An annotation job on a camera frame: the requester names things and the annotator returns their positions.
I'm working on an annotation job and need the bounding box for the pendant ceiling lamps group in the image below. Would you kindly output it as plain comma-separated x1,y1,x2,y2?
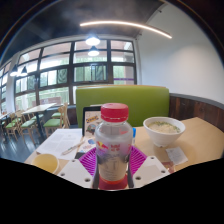
9,35,101,78

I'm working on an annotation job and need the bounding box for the rectangular wooden dining table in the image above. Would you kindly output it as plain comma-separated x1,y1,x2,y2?
21,103,58,134

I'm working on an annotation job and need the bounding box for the small blue-capped bottle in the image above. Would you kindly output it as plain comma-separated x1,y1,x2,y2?
131,127,137,146

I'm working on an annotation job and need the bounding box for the green upholstered bench backrest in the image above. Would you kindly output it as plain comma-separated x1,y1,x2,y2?
75,84,170,128

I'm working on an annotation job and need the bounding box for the black-framed standing menu card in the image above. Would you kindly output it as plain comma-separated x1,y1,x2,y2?
81,105,103,138

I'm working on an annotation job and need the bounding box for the white printed paper sheet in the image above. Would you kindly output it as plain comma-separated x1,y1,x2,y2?
35,128,84,161

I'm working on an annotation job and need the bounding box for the pink paper card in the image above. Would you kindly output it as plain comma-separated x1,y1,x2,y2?
161,161,176,174

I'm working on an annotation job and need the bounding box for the white receipt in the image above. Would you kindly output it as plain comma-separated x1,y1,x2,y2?
165,146,189,166

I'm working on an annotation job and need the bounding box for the white bowl of food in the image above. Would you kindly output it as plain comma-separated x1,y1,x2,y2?
142,116,186,148

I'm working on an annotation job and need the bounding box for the yellow mug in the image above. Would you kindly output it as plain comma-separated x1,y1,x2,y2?
30,153,61,175

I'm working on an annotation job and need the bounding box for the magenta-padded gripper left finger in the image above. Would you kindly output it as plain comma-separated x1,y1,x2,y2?
57,146,99,189

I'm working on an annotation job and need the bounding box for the large black-framed window wall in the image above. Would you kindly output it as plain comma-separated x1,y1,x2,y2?
0,38,138,114

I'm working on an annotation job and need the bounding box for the clear red-capped drink bottle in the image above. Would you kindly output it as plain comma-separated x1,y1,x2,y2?
94,102,134,185

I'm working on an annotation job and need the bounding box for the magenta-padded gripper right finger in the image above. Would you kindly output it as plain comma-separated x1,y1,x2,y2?
126,145,171,189

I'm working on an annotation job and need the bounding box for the curved linear ceiling light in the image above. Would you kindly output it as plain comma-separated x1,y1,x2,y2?
79,20,173,40

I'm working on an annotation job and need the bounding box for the green-seated wooden chairs group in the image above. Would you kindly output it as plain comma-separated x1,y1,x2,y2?
3,103,71,141

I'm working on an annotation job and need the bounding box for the black phone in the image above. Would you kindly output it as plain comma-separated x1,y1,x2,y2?
74,151,86,160

